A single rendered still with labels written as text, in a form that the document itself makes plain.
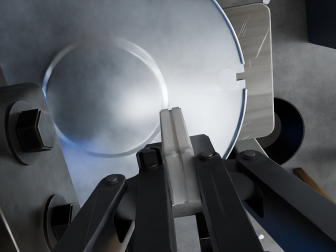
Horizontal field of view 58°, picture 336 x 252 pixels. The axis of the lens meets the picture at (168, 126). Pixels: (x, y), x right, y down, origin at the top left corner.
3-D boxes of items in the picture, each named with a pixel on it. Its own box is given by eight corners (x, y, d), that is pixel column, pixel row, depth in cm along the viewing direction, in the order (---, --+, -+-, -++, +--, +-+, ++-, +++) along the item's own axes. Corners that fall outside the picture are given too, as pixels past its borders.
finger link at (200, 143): (199, 181, 13) (268, 169, 13) (186, 135, 18) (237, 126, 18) (203, 209, 14) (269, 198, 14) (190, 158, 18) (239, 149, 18)
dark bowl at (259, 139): (296, 85, 112) (305, 90, 105) (297, 157, 123) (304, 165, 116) (215, 98, 113) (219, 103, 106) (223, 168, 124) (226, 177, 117)
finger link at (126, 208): (172, 215, 14) (107, 227, 14) (167, 162, 18) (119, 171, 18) (167, 187, 13) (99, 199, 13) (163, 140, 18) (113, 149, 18)
